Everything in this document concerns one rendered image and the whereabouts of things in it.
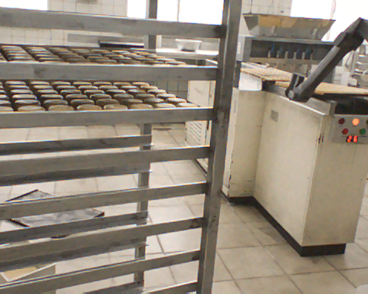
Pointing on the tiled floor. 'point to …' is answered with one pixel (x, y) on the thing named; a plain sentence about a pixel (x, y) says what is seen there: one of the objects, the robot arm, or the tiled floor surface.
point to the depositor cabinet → (238, 149)
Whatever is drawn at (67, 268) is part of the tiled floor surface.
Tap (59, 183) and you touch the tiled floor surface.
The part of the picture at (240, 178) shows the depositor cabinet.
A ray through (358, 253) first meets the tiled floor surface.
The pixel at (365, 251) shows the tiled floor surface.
